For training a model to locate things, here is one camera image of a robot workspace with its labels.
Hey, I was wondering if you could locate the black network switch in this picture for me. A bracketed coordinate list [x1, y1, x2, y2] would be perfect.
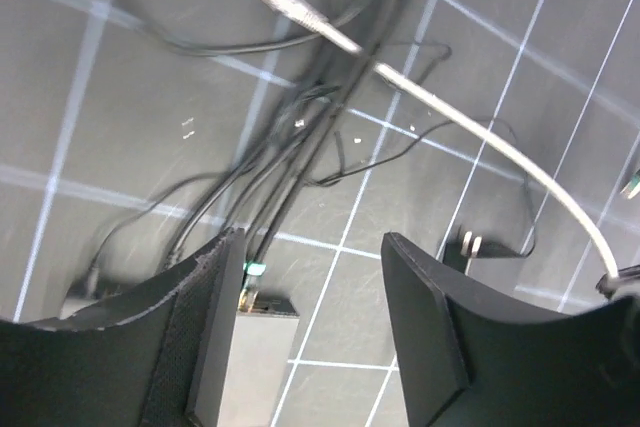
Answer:
[59, 291, 301, 427]

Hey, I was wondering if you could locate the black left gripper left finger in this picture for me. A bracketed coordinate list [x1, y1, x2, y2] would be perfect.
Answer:
[1, 229, 245, 426]

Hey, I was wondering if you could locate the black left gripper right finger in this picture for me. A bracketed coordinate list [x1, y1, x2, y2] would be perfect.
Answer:
[381, 232, 639, 426]

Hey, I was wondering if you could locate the grey ethernet cable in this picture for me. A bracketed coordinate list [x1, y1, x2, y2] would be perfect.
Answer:
[253, 0, 621, 281]

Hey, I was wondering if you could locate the black power adapter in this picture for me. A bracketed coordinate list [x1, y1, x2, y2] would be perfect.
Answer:
[441, 170, 538, 275]

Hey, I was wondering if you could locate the black grid mat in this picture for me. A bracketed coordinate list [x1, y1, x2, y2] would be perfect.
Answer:
[1, 0, 639, 426]

